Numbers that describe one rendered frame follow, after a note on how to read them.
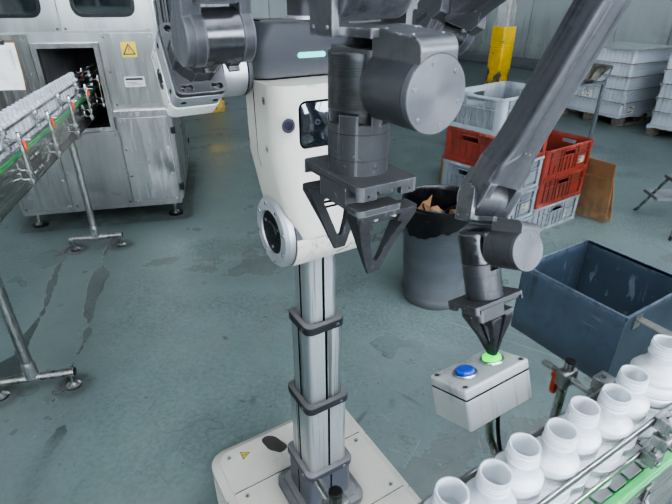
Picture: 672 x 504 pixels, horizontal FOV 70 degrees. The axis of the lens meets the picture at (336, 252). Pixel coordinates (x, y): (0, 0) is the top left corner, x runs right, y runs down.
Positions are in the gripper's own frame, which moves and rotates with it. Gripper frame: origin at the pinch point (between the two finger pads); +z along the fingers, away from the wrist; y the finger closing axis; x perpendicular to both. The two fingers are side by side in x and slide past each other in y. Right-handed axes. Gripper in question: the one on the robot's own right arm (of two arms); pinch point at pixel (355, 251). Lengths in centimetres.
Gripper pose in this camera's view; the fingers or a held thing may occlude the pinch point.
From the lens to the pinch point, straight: 50.2
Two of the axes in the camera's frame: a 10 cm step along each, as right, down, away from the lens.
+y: 5.2, 4.0, -7.5
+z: -0.1, 8.8, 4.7
